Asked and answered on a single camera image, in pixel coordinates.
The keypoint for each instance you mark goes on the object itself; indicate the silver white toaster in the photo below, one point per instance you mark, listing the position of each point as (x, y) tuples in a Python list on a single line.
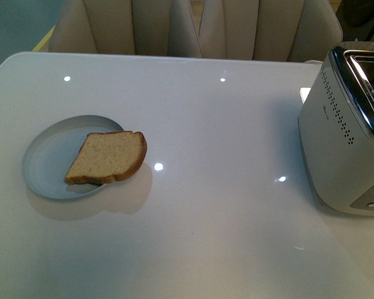
[(336, 126)]

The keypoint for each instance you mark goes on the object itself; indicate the white round plate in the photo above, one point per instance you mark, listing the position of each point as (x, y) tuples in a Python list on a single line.
[(50, 155)]

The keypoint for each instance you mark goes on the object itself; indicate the beige padded chair left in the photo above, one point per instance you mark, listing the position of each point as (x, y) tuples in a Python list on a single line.
[(159, 28)]

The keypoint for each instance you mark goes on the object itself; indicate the beige padded chair right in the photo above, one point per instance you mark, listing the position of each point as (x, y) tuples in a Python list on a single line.
[(268, 30)]

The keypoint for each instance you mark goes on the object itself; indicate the beige padded chair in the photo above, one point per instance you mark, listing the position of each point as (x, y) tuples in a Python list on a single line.
[(268, 30), (159, 28)]

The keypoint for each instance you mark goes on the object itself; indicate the brown bread slice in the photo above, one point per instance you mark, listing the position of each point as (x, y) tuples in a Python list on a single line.
[(105, 158)]

